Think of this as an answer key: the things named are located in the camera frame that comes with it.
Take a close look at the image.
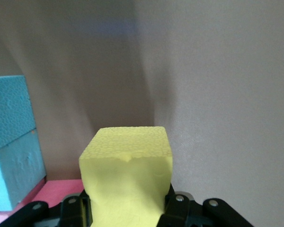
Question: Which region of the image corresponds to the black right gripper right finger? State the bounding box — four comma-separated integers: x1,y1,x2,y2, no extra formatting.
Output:
159,183,253,227

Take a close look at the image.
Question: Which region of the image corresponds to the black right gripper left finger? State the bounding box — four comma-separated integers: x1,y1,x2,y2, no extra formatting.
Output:
0,190,93,227

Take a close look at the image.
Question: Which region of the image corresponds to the red foam cube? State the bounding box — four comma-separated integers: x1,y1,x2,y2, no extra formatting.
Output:
0,179,85,222

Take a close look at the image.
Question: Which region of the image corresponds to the blue foam cube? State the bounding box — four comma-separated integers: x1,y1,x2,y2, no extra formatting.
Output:
0,129,47,211
0,75,36,151

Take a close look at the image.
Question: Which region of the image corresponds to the yellow foam cube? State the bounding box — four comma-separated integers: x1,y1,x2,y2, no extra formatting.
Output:
78,126,174,227

